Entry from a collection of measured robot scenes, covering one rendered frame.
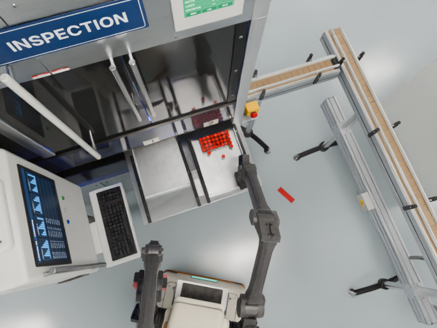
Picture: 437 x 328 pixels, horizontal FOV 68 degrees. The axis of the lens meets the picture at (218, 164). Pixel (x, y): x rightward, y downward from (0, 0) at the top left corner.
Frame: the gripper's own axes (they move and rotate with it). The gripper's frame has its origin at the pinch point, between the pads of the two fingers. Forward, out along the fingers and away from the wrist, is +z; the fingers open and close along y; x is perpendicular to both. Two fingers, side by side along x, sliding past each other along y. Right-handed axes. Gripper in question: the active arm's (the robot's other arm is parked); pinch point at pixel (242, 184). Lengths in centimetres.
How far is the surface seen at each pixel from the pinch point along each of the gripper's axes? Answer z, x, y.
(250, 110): -17.1, -16.3, 34.2
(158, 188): -0.1, 45.3, 12.5
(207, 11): -105, 8, 23
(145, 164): -2, 49, 28
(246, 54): -74, -8, 28
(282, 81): -13, -42, 49
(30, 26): -115, 53, 22
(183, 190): 0.8, 32.4, 7.3
